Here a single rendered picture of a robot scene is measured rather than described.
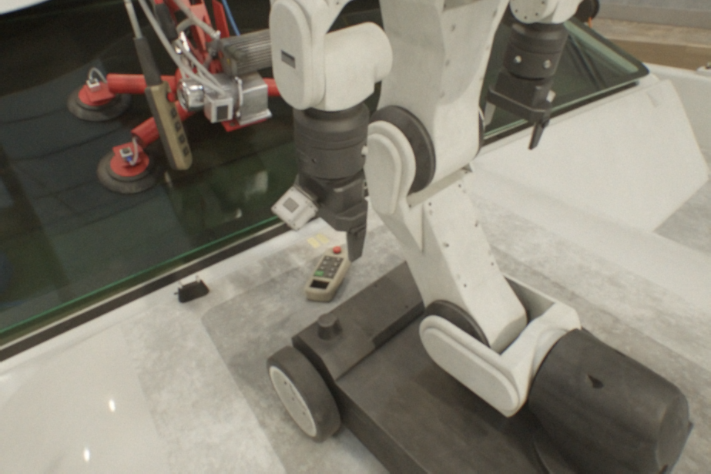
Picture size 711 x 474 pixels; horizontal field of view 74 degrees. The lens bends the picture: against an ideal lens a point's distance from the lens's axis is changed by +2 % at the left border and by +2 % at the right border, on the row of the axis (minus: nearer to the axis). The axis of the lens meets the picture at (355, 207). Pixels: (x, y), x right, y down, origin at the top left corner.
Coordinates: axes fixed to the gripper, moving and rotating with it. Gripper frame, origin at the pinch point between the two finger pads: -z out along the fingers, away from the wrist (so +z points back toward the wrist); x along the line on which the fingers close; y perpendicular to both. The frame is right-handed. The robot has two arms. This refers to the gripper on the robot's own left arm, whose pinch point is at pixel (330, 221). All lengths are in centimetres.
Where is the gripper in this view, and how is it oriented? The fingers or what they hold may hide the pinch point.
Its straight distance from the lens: 66.3
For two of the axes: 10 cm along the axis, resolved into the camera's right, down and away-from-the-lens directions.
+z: 0.4, -7.5, -6.6
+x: -6.6, -5.1, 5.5
